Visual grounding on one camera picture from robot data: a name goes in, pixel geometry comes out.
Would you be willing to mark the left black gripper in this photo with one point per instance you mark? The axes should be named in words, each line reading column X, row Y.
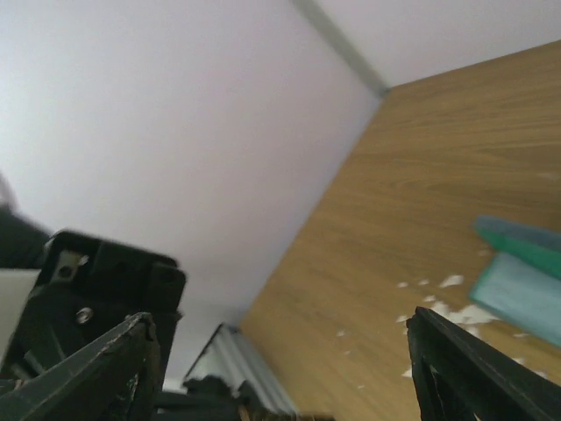
column 86, row 286

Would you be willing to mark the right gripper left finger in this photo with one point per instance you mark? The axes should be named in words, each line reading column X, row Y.
column 115, row 377

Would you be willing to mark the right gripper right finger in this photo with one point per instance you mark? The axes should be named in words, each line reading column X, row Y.
column 460, row 377

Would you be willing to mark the grey-blue glasses case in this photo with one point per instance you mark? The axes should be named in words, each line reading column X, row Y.
column 521, row 284

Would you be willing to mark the aluminium rail frame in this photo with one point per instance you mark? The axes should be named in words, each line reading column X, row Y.
column 231, row 356

